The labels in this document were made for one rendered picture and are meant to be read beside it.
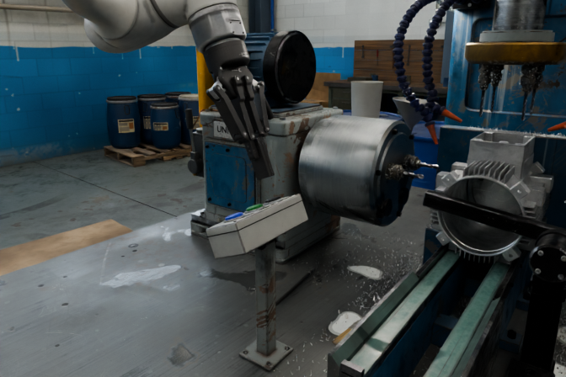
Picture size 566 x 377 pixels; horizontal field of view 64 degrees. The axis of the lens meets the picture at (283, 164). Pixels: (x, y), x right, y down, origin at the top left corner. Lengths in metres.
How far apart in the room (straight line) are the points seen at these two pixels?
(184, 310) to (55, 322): 0.25
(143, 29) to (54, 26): 5.42
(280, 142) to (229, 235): 0.43
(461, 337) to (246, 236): 0.35
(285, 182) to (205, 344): 0.41
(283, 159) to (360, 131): 0.19
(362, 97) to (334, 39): 4.35
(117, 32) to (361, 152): 0.53
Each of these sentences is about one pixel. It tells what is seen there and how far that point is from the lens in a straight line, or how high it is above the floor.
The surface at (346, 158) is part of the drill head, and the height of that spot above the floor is 1.09.
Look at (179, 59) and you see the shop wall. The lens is 7.17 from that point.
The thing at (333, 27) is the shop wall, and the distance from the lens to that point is 7.35.
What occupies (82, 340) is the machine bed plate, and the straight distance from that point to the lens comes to 0.97.
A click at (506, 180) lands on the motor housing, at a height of 1.09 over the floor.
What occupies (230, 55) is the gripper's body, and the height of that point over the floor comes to 1.31.
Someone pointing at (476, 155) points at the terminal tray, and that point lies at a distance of 0.99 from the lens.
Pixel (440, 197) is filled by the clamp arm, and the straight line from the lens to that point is 0.92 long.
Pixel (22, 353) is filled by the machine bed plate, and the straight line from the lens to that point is 0.98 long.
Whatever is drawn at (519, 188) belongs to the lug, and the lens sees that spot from 0.91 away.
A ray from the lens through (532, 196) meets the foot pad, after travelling 0.95.
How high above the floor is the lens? 1.33
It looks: 15 degrees down
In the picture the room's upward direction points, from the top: straight up
